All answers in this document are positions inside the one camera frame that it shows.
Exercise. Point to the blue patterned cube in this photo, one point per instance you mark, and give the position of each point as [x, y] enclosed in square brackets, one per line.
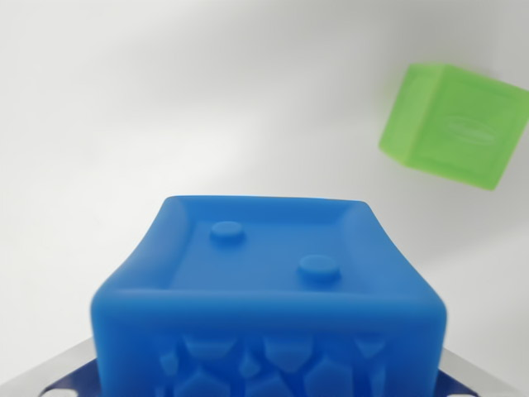
[268, 306]

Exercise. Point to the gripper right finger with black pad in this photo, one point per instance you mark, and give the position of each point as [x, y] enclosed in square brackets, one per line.
[475, 376]

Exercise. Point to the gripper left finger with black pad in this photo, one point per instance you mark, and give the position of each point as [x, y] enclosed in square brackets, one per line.
[62, 372]

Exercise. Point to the green translucent cube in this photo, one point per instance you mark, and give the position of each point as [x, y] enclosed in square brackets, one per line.
[454, 124]

